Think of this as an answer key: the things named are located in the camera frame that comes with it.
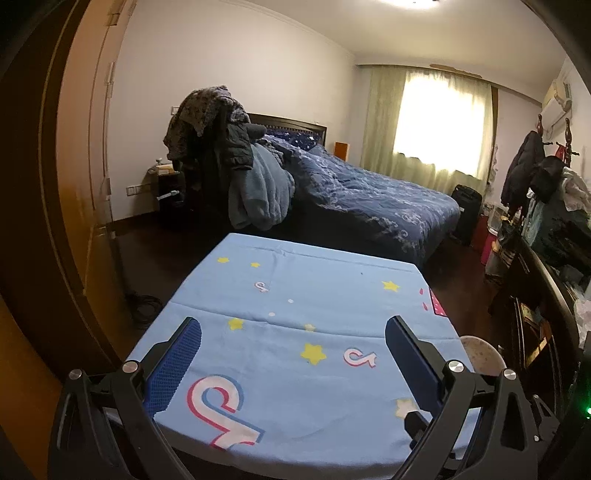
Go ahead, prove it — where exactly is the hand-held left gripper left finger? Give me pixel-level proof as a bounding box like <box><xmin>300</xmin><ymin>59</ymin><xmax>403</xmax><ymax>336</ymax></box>
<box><xmin>48</xmin><ymin>316</ymin><xmax>204</xmax><ymax>480</ymax></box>

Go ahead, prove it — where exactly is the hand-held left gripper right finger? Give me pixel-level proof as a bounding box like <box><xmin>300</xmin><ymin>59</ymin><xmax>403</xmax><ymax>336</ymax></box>
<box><xmin>385</xmin><ymin>315</ymin><xmax>539</xmax><ymax>480</ymax></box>

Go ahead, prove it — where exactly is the light blue printed tablecloth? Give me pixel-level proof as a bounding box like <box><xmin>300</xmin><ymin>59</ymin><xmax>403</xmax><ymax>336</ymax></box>
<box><xmin>124</xmin><ymin>233</ymin><xmax>476</xmax><ymax>464</ymax></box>

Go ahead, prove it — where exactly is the dark wooden dresser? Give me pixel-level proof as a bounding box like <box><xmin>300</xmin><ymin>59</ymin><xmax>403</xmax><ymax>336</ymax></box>
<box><xmin>489</xmin><ymin>235</ymin><xmax>591</xmax><ymax>403</ymax></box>

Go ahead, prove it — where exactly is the black suitcase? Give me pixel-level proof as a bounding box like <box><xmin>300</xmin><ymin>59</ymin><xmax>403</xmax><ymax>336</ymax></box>
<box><xmin>450</xmin><ymin>184</ymin><xmax>484</xmax><ymax>248</ymax></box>

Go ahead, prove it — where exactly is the dark wooden nightstand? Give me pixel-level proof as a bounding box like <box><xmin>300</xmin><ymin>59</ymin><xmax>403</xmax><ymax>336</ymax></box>
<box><xmin>148</xmin><ymin>164</ymin><xmax>186</xmax><ymax>219</ymax></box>

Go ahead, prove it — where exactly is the bed with dark blue duvet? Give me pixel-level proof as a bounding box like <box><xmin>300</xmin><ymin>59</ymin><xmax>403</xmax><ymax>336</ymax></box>
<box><xmin>249</xmin><ymin>112</ymin><xmax>462</xmax><ymax>265</ymax></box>

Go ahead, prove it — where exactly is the black chair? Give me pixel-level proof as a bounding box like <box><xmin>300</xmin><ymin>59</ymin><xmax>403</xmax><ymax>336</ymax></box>
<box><xmin>196</xmin><ymin>152</ymin><xmax>232</xmax><ymax>228</ymax></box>

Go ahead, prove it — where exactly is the grey-blue fleece blanket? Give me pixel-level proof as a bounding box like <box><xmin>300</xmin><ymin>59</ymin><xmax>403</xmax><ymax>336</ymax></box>
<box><xmin>228</xmin><ymin>143</ymin><xmax>296</xmax><ymax>232</ymax></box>

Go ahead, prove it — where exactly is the clothes pile on dresser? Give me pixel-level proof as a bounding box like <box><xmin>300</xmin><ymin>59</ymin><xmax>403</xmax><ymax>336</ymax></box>
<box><xmin>526</xmin><ymin>166</ymin><xmax>591</xmax><ymax>278</ymax></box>

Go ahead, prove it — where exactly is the brown wooden wardrobe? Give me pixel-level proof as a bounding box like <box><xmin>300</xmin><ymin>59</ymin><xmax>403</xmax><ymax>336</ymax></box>
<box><xmin>0</xmin><ymin>0</ymin><xmax>136</xmax><ymax>388</ymax></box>

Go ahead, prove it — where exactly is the coat rack with dark coats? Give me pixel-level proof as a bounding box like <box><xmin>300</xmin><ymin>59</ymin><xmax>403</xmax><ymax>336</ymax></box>
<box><xmin>501</xmin><ymin>114</ymin><xmax>581</xmax><ymax>219</ymax></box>

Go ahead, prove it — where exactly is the pale green curtain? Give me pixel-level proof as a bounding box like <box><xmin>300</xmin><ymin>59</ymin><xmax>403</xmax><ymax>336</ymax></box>
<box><xmin>360</xmin><ymin>65</ymin><xmax>500</xmax><ymax>186</ymax></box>

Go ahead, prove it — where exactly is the pile of dark jackets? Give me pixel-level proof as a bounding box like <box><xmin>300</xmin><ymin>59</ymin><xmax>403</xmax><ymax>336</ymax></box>
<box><xmin>165</xmin><ymin>85</ymin><xmax>256</xmax><ymax>172</ymax></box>

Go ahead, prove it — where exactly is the white air conditioner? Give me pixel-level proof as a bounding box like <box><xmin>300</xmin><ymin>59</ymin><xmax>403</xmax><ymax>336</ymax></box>
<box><xmin>540</xmin><ymin>76</ymin><xmax>574</xmax><ymax>123</ymax></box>

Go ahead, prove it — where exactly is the black cable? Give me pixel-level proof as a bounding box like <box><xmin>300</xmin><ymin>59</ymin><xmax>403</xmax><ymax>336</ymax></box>
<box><xmin>127</xmin><ymin>293</ymin><xmax>163</xmax><ymax>325</ymax></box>

